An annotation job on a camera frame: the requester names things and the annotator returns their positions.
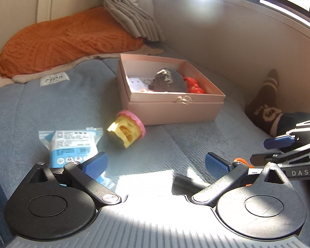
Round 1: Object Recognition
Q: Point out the orange red doll figure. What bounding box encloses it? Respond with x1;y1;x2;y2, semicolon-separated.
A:
184;77;205;94

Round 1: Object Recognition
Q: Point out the grey blue fleece blanket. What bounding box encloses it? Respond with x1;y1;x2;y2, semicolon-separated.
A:
0;44;310;248

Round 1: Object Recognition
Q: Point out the pink cardboard box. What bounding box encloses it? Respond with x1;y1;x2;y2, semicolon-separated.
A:
116;54;225;125

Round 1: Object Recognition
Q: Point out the beige blanket under pillow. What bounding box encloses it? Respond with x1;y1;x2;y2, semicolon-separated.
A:
0;44;165;90

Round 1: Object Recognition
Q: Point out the blue white mask packet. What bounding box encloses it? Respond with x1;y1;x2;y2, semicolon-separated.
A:
38;128;114;189

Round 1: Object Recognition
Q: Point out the black plush mouse toy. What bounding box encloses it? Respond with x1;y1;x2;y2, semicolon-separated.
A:
149;68;187;93

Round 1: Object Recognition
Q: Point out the brown striped sock foot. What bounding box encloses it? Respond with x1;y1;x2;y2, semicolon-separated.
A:
245;69;282;135

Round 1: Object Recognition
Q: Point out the pink yellow cupcake toy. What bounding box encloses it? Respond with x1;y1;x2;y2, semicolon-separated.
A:
106;110;146;149

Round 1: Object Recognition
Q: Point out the grey folded curtain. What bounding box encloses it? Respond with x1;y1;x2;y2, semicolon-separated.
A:
103;0;165;42

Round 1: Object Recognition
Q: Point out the orange plastic toy piece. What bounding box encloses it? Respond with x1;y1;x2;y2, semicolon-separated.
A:
234;157;254;186

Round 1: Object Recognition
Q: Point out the dark denim right leg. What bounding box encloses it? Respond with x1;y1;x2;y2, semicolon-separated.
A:
276;112;310;136

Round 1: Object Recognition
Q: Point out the orange textured pillow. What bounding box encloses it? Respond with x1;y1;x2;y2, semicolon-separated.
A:
0;7;144;78

